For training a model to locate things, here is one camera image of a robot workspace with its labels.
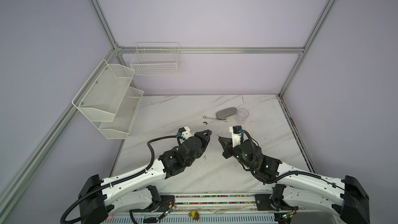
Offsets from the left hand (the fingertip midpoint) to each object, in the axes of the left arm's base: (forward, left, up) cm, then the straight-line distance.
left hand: (211, 132), depth 71 cm
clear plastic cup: (+27, -23, -20) cm, 41 cm away
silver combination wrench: (+25, -12, -25) cm, 38 cm away
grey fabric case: (+30, -12, -22) cm, 39 cm away
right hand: (-2, -3, -3) cm, 5 cm away
